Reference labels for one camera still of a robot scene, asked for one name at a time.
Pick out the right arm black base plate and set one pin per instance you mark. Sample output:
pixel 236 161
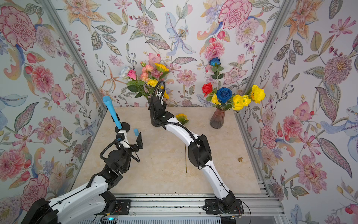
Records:
pixel 218 207

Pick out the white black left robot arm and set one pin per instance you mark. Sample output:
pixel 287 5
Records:
pixel 93 197

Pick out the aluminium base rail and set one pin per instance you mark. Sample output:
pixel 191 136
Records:
pixel 259 208

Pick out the black microphone stand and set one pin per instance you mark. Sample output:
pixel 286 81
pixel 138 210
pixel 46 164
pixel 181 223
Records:
pixel 124 127

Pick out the black cylindrical vase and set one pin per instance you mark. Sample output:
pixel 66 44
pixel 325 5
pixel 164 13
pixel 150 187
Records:
pixel 154 121

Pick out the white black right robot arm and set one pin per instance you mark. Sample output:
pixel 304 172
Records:
pixel 199 151

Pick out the red rose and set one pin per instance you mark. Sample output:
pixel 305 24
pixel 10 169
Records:
pixel 207 89

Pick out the yellow flower far right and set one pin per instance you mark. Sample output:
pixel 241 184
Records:
pixel 257 94

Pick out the yellow carnation flower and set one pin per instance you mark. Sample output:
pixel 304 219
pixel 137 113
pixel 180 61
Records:
pixel 152 82

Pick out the small tall blue rose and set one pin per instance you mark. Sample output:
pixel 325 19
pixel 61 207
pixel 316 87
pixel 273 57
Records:
pixel 215 62

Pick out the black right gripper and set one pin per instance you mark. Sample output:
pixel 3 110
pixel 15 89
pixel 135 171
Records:
pixel 156 103

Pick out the pink rose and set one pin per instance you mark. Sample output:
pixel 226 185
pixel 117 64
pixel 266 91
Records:
pixel 132 74

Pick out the small blue cylinder cap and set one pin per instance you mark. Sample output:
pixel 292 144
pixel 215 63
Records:
pixel 136 131

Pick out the small yellow sunflower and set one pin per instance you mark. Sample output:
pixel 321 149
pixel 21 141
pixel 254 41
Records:
pixel 165 95

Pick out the small yellow flower left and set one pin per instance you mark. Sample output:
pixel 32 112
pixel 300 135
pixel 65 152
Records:
pixel 215 100

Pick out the yellow flower middle right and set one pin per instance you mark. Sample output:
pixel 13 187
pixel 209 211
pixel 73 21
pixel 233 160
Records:
pixel 239 102

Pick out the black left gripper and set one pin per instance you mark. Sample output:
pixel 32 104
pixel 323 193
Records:
pixel 129 138

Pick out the large blue rose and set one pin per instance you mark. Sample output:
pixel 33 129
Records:
pixel 224 94

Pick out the peach pink flowers cluster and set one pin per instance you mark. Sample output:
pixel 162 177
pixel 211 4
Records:
pixel 146 73

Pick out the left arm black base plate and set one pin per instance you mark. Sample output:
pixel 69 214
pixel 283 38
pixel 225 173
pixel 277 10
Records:
pixel 120 207

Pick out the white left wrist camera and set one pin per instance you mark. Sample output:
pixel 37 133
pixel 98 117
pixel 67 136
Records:
pixel 121 137

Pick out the brown glass vase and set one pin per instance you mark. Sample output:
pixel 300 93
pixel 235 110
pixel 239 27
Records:
pixel 217 119

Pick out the blue toy microphone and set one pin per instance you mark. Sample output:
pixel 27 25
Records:
pixel 108 102

